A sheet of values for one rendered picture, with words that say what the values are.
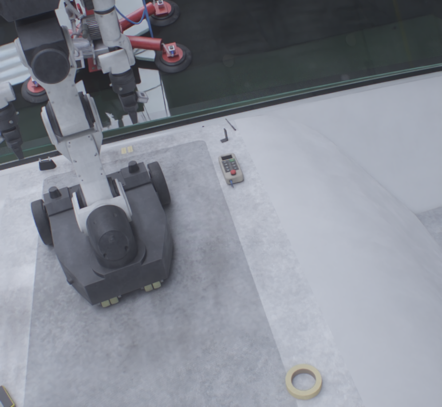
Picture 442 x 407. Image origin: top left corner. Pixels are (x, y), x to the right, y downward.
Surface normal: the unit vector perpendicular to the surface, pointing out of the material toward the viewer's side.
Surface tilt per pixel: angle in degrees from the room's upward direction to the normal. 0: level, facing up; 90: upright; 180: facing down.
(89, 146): 60
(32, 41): 45
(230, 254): 0
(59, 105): 100
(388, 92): 51
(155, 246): 0
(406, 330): 21
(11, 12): 105
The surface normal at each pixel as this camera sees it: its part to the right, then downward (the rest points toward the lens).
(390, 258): 0.38, -0.81
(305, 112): 0.13, -0.29
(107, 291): 0.33, 0.51
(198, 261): -0.15, -0.80
